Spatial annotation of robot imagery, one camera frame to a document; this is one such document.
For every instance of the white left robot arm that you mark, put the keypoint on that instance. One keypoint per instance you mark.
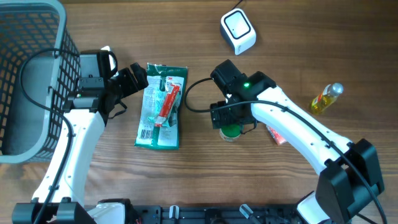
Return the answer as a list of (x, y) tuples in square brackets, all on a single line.
[(85, 113)]

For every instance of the green lid chicken jar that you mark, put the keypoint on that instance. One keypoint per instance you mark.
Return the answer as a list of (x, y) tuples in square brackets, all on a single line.
[(230, 133)]

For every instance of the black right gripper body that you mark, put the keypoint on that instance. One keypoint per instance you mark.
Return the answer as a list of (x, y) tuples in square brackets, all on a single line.
[(232, 117)]

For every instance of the white barcode scanner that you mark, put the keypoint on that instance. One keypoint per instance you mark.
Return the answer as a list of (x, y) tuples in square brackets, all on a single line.
[(237, 31)]

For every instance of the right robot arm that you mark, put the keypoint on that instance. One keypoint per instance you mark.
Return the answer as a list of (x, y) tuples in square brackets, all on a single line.
[(349, 173)]

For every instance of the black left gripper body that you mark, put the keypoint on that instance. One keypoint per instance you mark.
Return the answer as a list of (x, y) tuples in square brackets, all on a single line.
[(120, 83)]

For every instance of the red white tissue pack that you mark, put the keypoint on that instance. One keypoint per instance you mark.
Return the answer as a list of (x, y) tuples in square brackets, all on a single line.
[(279, 139)]

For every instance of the clear teal wipes packet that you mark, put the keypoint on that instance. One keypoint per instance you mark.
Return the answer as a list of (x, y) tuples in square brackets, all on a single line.
[(159, 97)]

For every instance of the yellow liquid bottle silver cap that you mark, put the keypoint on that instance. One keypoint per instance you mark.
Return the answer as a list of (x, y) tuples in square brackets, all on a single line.
[(326, 98)]

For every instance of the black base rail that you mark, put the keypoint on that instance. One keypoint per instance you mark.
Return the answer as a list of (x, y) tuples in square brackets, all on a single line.
[(277, 214)]

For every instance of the grey plastic shopping basket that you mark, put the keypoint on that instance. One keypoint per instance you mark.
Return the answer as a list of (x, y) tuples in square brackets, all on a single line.
[(36, 49)]

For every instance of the green 3M gloves package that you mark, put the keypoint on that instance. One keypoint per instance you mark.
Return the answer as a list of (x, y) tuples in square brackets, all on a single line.
[(160, 77)]

